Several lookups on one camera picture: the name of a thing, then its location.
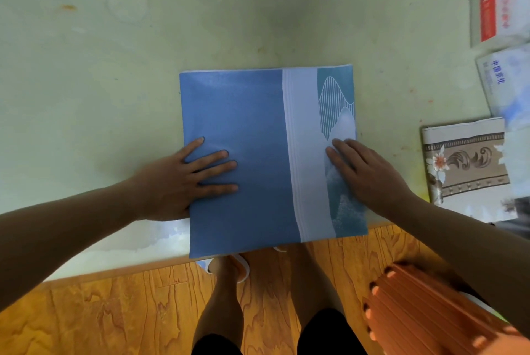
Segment person's right forearm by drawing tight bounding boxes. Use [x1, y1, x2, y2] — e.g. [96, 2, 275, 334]
[389, 190, 530, 326]

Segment person's right leg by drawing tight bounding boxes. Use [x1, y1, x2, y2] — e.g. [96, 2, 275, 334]
[286, 242, 349, 328]

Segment person's left hand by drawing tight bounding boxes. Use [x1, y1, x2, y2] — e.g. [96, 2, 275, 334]
[132, 137, 239, 223]

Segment orange plastic stool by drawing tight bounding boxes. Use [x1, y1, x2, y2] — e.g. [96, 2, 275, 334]
[362, 263, 530, 355]

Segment person's leg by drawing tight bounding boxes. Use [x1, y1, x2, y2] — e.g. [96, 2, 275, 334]
[286, 242, 349, 328]
[192, 256, 249, 347]

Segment blue sheet teal print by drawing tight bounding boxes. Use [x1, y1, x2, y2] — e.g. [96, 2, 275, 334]
[179, 63, 369, 259]

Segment person's left forearm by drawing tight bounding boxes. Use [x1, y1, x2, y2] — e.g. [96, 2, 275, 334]
[0, 178, 141, 312]

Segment folded white sheet floral band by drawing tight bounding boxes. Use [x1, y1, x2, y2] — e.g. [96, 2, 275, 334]
[421, 117, 521, 223]

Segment black shorts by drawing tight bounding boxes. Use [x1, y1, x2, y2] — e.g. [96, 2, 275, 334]
[192, 308, 370, 355]

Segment white plastic package blue print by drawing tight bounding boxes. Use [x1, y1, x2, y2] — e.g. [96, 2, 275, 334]
[475, 41, 530, 132]

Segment person's left leg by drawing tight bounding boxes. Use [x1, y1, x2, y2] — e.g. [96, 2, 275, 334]
[192, 256, 249, 347]

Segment person's right hand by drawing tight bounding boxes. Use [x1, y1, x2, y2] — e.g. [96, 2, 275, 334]
[326, 138, 417, 219]

